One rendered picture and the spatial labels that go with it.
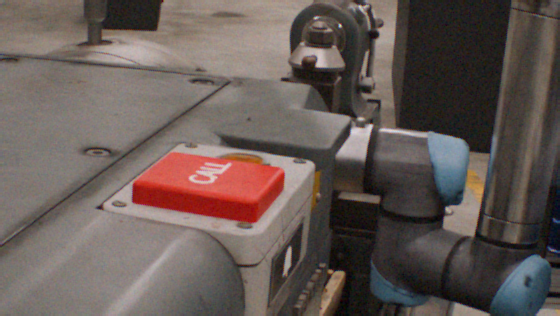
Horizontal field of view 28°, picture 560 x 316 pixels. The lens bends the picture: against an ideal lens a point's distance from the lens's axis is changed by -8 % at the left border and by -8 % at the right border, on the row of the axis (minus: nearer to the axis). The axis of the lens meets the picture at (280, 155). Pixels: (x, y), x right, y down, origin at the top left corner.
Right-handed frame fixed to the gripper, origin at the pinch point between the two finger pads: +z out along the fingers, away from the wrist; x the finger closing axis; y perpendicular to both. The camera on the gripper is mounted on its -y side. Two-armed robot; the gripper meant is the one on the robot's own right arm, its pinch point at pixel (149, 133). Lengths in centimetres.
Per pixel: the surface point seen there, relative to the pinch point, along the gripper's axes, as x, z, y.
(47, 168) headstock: 16, -17, -69
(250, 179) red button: 17, -28, -69
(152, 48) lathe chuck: 13.8, -6.8, -22.0
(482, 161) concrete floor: -110, -30, 443
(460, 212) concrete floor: -110, -24, 350
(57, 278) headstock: 16, -23, -83
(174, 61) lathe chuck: 13.0, -9.3, -22.9
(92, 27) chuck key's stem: 15.7, -1.4, -24.5
